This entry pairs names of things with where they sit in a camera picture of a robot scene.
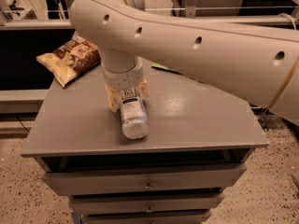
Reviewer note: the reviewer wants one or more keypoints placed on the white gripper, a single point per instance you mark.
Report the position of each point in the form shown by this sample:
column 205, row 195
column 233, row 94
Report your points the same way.
column 121, row 78

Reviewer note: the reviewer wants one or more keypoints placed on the clear plastic tea bottle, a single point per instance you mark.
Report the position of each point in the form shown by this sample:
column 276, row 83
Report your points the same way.
column 134, row 119

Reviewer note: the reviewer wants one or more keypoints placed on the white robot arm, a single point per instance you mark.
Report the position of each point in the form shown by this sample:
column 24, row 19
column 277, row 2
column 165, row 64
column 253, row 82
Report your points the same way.
column 255, row 63

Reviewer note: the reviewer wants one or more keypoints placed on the green snack bag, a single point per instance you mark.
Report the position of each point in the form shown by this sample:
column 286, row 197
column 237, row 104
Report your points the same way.
column 163, row 68

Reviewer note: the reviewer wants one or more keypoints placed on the brown chip bag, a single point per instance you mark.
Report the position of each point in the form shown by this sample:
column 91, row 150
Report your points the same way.
column 71, row 60

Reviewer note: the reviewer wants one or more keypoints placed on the grey drawer cabinet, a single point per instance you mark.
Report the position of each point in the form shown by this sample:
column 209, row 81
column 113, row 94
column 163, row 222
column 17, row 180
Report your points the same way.
column 164, row 159

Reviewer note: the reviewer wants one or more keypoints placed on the top grey drawer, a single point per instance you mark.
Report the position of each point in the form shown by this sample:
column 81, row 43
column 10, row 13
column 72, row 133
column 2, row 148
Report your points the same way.
column 138, row 180

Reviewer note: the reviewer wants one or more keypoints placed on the grey drawer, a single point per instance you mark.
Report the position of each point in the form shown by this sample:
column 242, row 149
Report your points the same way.
column 149, row 203
column 179, row 217
column 138, row 180

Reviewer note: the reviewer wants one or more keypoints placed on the middle grey drawer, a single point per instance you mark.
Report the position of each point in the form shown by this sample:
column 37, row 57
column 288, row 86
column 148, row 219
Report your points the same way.
column 149, row 203

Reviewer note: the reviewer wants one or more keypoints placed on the bottom grey drawer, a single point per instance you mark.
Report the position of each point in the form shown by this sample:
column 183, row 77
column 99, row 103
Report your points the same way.
column 179, row 217

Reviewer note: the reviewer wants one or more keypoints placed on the metal guard rail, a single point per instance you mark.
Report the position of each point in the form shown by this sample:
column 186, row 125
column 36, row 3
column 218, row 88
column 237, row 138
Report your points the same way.
column 27, row 14

